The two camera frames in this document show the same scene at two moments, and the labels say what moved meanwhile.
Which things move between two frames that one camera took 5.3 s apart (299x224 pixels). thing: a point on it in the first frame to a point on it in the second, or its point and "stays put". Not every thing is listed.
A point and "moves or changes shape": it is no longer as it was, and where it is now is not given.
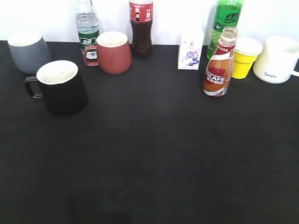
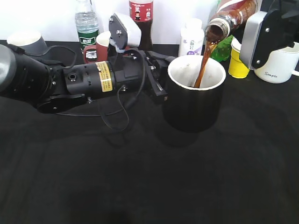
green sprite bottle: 227,14 to 223,52
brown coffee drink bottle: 219,70 to 226,18
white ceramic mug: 276,64 stays put
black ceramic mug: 59,83 moves or changes shape
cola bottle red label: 141,15 stays put
